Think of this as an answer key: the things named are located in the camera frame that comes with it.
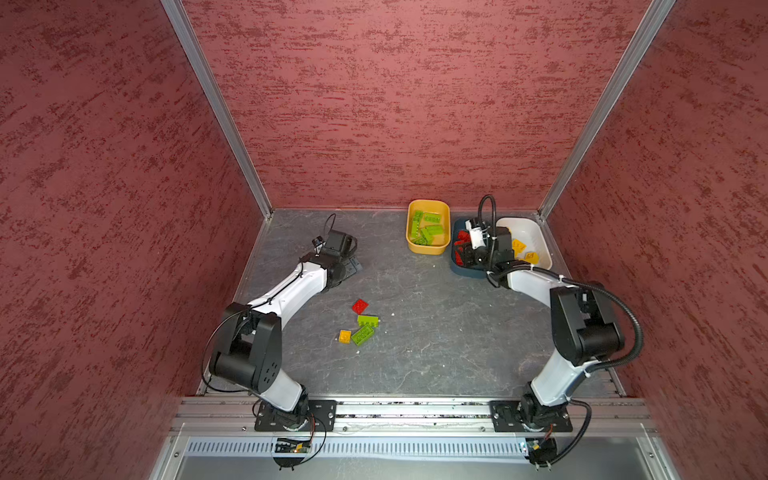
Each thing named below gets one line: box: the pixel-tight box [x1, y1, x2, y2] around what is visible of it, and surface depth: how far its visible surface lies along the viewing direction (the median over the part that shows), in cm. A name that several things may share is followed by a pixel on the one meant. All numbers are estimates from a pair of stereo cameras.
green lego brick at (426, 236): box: [420, 227, 435, 245], surface depth 112 cm
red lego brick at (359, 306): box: [352, 298, 369, 315], surface depth 94 cm
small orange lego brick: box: [339, 330, 351, 344], surface depth 89 cm
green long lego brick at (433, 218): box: [423, 213, 442, 224], surface depth 120 cm
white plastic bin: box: [496, 217, 553, 271], surface depth 112 cm
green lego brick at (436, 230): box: [425, 225, 443, 236], surface depth 112 cm
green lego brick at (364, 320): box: [357, 315, 379, 328], surface depth 91 cm
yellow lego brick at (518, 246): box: [511, 239, 527, 255], surface depth 112 cm
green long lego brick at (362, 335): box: [351, 325, 374, 346], surface depth 89 cm
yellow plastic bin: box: [406, 199, 451, 255], surface depth 116 cm
